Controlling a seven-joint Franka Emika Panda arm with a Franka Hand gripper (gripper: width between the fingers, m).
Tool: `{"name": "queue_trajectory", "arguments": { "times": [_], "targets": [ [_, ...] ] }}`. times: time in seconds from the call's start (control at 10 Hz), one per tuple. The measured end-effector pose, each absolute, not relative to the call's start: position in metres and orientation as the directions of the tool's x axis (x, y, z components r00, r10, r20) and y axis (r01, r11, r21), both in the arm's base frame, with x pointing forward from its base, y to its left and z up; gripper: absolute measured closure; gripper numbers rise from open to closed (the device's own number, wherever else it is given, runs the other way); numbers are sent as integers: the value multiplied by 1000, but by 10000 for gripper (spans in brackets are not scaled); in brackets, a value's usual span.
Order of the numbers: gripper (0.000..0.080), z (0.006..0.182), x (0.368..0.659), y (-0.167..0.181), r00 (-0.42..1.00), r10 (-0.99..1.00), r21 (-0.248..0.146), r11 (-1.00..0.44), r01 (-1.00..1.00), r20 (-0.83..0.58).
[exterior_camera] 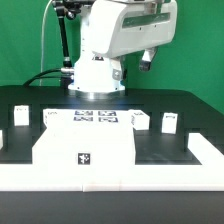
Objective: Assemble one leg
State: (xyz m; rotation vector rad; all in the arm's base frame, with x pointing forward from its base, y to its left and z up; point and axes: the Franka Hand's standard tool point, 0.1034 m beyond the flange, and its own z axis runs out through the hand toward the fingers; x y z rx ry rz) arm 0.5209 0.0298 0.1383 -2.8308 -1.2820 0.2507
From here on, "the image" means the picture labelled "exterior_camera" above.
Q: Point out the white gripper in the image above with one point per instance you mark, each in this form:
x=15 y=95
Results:
x=120 y=27

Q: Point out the white square tabletop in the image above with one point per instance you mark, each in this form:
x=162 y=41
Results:
x=86 y=143

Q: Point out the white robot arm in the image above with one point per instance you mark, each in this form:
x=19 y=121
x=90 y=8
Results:
x=93 y=73

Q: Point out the fiducial marker sheet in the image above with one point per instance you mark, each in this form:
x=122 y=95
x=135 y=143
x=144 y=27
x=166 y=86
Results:
x=95 y=116

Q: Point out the white U-shaped fence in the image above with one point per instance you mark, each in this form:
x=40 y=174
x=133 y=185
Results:
x=207 y=175

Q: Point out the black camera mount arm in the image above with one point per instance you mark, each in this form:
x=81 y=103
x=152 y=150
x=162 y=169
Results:
x=68 y=9

